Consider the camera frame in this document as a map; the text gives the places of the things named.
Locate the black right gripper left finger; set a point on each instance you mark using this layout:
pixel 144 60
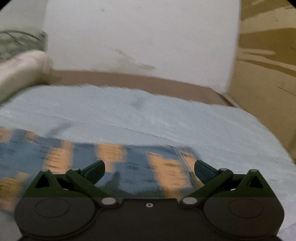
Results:
pixel 74 183

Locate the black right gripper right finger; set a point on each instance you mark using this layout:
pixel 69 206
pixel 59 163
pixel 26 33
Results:
pixel 223 182

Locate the blue orange patterned pants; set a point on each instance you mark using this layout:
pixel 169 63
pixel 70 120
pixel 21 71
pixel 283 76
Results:
pixel 130 171

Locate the cream rolled comforter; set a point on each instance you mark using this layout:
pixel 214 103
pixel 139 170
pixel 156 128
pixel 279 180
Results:
pixel 24 70

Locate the metal ornate headboard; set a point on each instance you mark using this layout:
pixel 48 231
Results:
pixel 15 42

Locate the brown wooden bed frame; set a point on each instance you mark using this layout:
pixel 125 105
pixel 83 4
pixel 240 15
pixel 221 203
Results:
pixel 149 84

